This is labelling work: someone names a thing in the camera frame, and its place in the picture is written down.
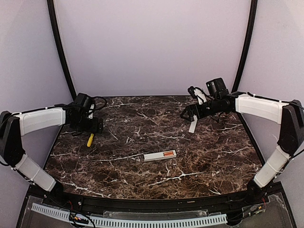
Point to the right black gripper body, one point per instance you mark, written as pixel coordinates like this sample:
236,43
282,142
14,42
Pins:
196,111

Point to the white battery cover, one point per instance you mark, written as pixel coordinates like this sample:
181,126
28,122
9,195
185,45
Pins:
193,124

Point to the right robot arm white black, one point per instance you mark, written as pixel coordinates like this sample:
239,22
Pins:
288,114

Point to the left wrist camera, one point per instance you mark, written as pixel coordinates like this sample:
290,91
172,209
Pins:
94,107

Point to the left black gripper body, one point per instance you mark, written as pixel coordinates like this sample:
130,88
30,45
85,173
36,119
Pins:
94,127

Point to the orange battery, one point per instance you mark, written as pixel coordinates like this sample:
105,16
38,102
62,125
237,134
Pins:
169,154

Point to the right black frame post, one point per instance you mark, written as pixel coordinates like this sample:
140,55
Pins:
246,45

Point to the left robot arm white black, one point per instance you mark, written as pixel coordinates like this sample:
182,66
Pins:
79,115

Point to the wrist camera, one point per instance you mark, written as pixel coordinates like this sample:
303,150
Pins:
94,107
197,93

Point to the white remote control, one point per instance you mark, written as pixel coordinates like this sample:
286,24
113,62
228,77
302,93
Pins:
156,157

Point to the left black frame post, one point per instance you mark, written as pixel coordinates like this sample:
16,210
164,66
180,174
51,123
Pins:
59,47

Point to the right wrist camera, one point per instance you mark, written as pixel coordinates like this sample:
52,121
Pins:
197,93

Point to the black frame post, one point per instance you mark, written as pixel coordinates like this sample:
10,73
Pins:
246,45
59,47

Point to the white slotted cable duct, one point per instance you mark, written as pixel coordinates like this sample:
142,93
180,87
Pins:
109,219

